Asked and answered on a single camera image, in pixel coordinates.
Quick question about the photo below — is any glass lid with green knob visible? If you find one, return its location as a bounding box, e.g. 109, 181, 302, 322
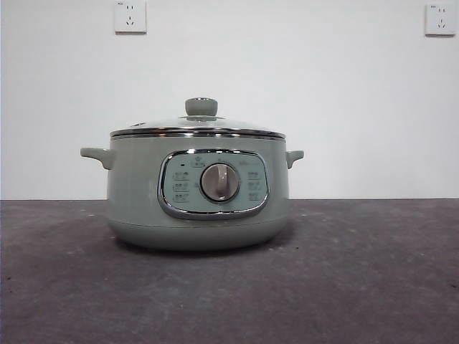
110, 97, 287, 139

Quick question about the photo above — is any sage green electric pot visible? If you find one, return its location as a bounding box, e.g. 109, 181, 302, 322
80, 133, 305, 251

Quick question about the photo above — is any white wall socket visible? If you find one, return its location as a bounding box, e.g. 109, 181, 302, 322
425, 3, 457, 37
114, 0, 148, 35

